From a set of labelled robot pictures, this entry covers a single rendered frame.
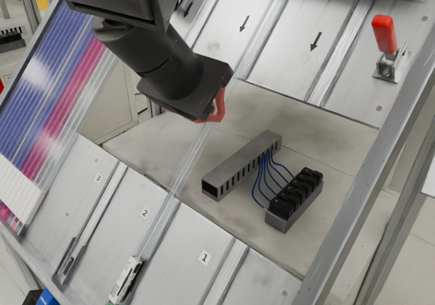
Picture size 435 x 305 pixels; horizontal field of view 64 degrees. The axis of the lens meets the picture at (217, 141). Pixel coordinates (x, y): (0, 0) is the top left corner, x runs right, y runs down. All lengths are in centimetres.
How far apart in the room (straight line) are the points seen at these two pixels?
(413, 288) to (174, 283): 121
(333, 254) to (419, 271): 125
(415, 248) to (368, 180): 132
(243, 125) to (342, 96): 64
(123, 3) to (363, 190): 28
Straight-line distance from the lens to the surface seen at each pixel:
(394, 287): 153
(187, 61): 35
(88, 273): 55
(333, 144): 100
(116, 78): 193
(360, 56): 44
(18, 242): 65
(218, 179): 77
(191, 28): 56
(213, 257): 43
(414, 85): 41
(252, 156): 84
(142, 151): 95
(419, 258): 166
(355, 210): 37
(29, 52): 82
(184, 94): 37
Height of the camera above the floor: 118
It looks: 35 degrees down
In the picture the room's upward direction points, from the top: straight up
